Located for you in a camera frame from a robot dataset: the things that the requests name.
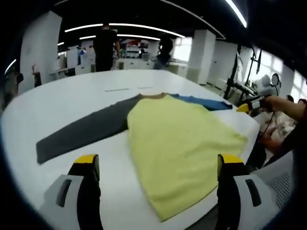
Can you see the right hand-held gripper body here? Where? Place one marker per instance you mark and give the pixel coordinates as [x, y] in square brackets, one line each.
[265, 86]

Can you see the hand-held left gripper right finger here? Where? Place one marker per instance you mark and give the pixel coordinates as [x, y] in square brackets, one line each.
[230, 191]

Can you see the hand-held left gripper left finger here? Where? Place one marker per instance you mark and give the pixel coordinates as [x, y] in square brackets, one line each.
[88, 191]

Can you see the multicoloured long-sleeved garment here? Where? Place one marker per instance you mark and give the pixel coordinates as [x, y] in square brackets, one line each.
[172, 143]

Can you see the person's right hand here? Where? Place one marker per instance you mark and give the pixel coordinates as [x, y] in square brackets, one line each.
[269, 103]

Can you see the black metal stand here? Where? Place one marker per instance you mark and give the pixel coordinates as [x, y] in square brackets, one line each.
[231, 81]

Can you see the grey mesh office chair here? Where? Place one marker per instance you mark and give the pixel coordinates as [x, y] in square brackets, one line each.
[280, 184]

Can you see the white square pillar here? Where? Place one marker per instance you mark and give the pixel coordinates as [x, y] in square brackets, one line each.
[39, 52]
[201, 57]

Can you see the curved ceiling light strip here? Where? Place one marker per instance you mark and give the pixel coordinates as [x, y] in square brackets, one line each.
[236, 13]

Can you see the black cabinet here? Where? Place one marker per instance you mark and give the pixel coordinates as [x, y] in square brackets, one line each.
[37, 79]

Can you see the long ceiling light strip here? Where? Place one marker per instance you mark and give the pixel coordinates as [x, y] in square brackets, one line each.
[124, 26]

